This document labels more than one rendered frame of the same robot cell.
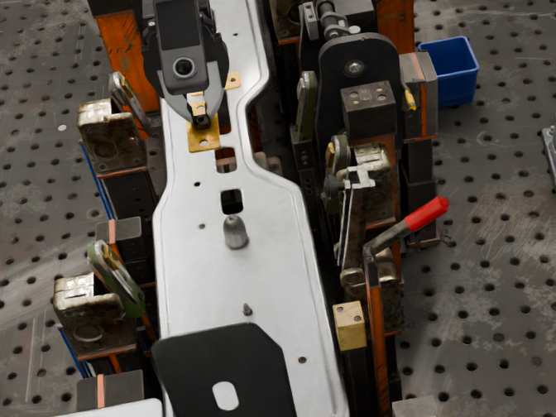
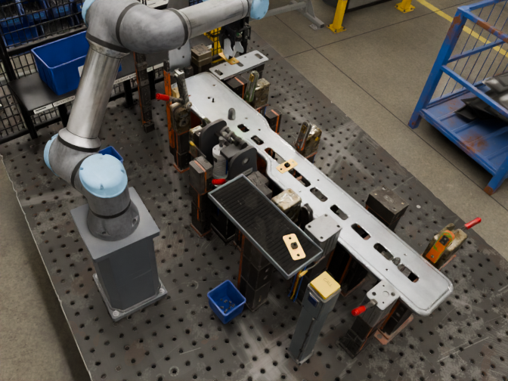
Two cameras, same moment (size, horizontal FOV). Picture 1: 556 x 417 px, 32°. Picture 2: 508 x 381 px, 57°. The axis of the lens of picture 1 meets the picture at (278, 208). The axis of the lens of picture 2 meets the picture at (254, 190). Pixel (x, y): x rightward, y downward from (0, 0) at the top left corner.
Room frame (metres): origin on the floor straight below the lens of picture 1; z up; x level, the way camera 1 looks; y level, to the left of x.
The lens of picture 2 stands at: (2.04, -0.90, 2.26)
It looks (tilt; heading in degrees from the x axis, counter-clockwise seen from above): 49 degrees down; 135
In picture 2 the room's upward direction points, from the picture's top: 7 degrees clockwise
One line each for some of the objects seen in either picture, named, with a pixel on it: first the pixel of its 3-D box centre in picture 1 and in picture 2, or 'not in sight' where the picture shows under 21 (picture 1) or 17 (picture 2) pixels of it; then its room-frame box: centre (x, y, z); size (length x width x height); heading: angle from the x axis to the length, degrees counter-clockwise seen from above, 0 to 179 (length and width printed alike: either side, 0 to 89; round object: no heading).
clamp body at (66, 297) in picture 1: (116, 358); (256, 114); (0.84, 0.27, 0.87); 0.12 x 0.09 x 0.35; 90
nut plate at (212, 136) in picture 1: (201, 122); (228, 57); (0.86, 0.07, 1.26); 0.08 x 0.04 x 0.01; 179
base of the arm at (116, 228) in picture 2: not in sight; (112, 210); (1.17, -0.60, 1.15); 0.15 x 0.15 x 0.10
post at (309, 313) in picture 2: not in sight; (310, 323); (1.73, -0.27, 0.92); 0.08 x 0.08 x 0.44; 0
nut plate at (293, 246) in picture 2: not in sight; (294, 246); (1.59, -0.26, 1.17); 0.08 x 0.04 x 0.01; 160
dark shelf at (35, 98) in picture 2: not in sight; (119, 63); (0.34, -0.13, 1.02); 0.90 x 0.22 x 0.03; 90
